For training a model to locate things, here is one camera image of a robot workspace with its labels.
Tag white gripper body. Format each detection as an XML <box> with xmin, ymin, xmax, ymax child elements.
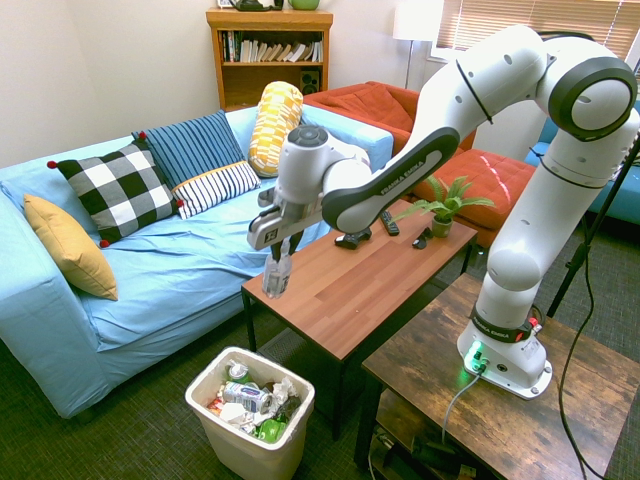
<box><xmin>246</xmin><ymin>188</ymin><xmax>327</xmax><ymax>252</ymax></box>

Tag clear plastic water bottle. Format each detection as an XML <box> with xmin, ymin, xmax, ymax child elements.
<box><xmin>262</xmin><ymin>252</ymin><xmax>293</xmax><ymax>300</ymax></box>

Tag white plastic trash bin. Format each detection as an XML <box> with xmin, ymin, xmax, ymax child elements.
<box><xmin>184</xmin><ymin>346</ymin><xmax>316</xmax><ymax>480</ymax></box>

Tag black game controller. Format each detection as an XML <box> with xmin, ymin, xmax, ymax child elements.
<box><xmin>333</xmin><ymin>226</ymin><xmax>374</xmax><ymax>250</ymax></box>

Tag white navy striped pillow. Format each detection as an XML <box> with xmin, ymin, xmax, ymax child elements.
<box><xmin>171</xmin><ymin>160</ymin><xmax>263</xmax><ymax>221</ymax></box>

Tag reddish wooden coffee table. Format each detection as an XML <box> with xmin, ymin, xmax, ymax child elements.
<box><xmin>241</xmin><ymin>197</ymin><xmax>479</xmax><ymax>441</ymax></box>

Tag light blue sofa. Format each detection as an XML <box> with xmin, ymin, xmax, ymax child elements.
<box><xmin>0</xmin><ymin>104</ymin><xmax>396</xmax><ymax>419</ymax></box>

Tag black floor vent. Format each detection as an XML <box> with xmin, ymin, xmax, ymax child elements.
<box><xmin>256</xmin><ymin>327</ymin><xmax>309</xmax><ymax>369</ymax></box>

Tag yellow white patterned bolster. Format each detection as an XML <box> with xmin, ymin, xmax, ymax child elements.
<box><xmin>247</xmin><ymin>80</ymin><xmax>305</xmax><ymax>179</ymax></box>

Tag blue striped pillow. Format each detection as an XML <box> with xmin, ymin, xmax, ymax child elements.
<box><xmin>131</xmin><ymin>109</ymin><xmax>247</xmax><ymax>191</ymax></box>

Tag crumpled white paper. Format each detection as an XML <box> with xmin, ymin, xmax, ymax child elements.
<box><xmin>271</xmin><ymin>376</ymin><xmax>302</xmax><ymax>416</ymax></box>

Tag wooden bookshelf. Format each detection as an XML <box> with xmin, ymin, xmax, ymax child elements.
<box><xmin>205</xmin><ymin>8</ymin><xmax>335</xmax><ymax>113</ymax></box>

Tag crushed white blue can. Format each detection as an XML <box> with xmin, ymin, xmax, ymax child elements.
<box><xmin>221</xmin><ymin>380</ymin><xmax>274</xmax><ymax>414</ymax></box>

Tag orange armchair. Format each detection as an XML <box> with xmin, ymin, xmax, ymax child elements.
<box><xmin>302</xmin><ymin>81</ymin><xmax>477</xmax><ymax>201</ymax></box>

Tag small potted fern plant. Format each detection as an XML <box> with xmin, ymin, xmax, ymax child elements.
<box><xmin>390</xmin><ymin>174</ymin><xmax>497</xmax><ymax>240</ymax></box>

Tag black white checkered pillow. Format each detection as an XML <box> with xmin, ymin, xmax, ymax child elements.
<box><xmin>46</xmin><ymin>140</ymin><xmax>186</xmax><ymax>249</ymax></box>

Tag row of books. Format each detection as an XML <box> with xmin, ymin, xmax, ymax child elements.
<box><xmin>220</xmin><ymin>30</ymin><xmax>324</xmax><ymax>64</ymax></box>

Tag mustard yellow square pillow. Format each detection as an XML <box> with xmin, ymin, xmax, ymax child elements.
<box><xmin>23</xmin><ymin>193</ymin><xmax>120</xmax><ymax>302</ymax></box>

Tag orange ottoman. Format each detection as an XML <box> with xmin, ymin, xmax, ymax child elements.
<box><xmin>410</xmin><ymin>148</ymin><xmax>539</xmax><ymax>246</ymax></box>

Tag black object on bookshelf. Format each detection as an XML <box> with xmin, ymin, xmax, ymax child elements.
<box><xmin>233</xmin><ymin>0</ymin><xmax>285</xmax><ymax>13</ymax></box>

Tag white shade floor lamp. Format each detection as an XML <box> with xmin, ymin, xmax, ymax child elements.
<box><xmin>392</xmin><ymin>0</ymin><xmax>446</xmax><ymax>92</ymax></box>

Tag rustic dark wooden table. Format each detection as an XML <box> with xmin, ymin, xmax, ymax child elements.
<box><xmin>353</xmin><ymin>272</ymin><xmax>640</xmax><ymax>480</ymax></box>

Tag black tripod stand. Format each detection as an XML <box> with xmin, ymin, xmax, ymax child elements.
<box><xmin>545</xmin><ymin>144</ymin><xmax>640</xmax><ymax>319</ymax></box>

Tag blue chair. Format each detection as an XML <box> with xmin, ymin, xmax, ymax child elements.
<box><xmin>524</xmin><ymin>99</ymin><xmax>640</xmax><ymax>227</ymax></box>

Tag wooden window blinds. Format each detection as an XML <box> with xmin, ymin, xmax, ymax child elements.
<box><xmin>435</xmin><ymin>0</ymin><xmax>640</xmax><ymax>76</ymax></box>

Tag grey cable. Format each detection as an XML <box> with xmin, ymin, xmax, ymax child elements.
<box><xmin>440</xmin><ymin>367</ymin><xmax>485</xmax><ymax>445</ymax></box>

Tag black cable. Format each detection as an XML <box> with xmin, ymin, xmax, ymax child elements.
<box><xmin>556</xmin><ymin>214</ymin><xmax>609</xmax><ymax>480</ymax></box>

